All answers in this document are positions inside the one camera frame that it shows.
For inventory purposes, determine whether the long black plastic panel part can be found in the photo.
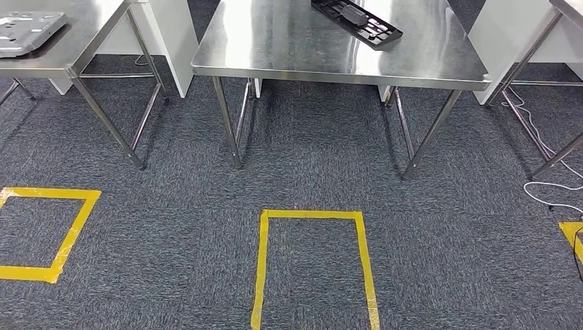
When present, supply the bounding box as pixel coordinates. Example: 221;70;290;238
311;0;404;51

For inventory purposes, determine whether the steel workbench table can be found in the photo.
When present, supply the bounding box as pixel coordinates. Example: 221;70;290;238
191;0;493;181

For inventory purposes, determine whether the grey metal plate part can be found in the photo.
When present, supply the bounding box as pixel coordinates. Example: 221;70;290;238
0;11;67;58

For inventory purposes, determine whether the yellow floor tape square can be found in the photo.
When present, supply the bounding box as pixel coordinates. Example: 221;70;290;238
558;221;583;266
250;209;381;330
0;186;102;284

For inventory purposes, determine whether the steel side table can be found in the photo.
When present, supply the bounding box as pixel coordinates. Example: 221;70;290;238
485;0;583;179
0;0;169;171

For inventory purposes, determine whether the white power cable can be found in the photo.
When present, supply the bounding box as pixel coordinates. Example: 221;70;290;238
500;86;583;215

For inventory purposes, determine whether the black floor cable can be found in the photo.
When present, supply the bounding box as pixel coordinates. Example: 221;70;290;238
572;226;583;283

